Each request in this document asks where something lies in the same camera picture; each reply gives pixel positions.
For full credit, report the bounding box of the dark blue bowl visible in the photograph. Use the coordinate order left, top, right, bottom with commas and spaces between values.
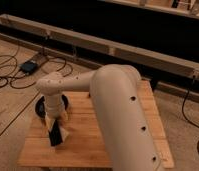
35, 95, 69, 118

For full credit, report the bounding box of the wooden table board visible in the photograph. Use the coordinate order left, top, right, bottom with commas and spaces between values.
18, 81, 174, 169

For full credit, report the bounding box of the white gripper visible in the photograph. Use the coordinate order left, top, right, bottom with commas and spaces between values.
44, 94, 67, 132

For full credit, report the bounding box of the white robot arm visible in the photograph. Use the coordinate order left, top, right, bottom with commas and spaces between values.
36, 64, 164, 171

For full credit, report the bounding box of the wooden floor rail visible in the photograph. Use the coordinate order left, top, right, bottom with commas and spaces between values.
0, 14, 199, 101

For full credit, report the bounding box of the black floor cable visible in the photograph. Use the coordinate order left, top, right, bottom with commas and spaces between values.
0, 44, 74, 91

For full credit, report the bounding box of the black cable at right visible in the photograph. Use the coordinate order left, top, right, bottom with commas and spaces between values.
181, 74, 199, 165

